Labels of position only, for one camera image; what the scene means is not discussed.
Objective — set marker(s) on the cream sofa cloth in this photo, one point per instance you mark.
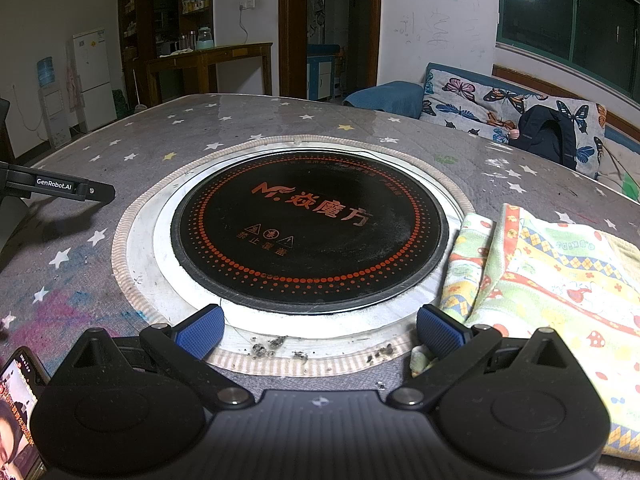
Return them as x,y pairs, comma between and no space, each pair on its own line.
620,170

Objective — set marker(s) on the white water dispenser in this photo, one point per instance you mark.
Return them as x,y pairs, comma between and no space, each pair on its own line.
54,117

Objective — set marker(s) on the grey star print tablecloth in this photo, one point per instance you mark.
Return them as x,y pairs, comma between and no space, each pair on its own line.
150,130

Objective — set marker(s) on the white refrigerator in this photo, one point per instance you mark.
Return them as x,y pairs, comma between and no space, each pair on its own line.
95,80

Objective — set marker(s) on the white wall socket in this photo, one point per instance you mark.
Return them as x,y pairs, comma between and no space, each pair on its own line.
247,3

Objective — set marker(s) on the blue blanket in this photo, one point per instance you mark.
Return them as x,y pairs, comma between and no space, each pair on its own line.
385,100

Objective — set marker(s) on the white mop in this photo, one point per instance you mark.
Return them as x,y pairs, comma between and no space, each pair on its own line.
140,106

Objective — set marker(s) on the dark wooden side table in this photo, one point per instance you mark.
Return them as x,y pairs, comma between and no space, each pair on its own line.
235,55

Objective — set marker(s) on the dark backpack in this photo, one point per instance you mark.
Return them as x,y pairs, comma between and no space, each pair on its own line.
542,135

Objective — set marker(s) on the dark wooden shelf cabinet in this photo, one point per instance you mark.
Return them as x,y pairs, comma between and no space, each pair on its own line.
165,10

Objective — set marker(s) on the green framed window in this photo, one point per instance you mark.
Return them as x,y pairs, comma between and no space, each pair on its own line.
575,15

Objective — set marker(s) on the butterfly print cushion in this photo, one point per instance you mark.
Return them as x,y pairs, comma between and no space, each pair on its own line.
465,100

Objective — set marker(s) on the dark wooden door frame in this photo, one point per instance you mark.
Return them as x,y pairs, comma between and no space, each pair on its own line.
286,30

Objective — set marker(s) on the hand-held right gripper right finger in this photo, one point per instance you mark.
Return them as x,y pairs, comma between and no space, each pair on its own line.
439,331

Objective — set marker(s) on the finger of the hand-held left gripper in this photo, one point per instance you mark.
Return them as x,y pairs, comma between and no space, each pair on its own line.
95,191

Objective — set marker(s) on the blue and white cabinet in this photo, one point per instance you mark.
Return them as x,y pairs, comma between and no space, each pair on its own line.
320,75

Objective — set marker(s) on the pale green kettle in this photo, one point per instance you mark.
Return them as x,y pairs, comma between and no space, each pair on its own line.
205,40

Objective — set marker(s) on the blue water bottle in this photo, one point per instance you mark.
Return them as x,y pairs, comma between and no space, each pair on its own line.
46,71

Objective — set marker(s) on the round black induction cooker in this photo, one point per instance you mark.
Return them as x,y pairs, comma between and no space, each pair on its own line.
310,235

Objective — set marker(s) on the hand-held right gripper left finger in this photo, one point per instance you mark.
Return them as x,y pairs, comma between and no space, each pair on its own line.
200,332

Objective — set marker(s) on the cartoon print striped garment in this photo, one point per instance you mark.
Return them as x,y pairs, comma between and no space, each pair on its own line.
560,300

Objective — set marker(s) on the blue sofa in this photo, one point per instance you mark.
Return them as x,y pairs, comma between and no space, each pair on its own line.
620,135

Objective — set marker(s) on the smartphone with lit screen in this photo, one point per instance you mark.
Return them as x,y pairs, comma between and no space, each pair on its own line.
17,410

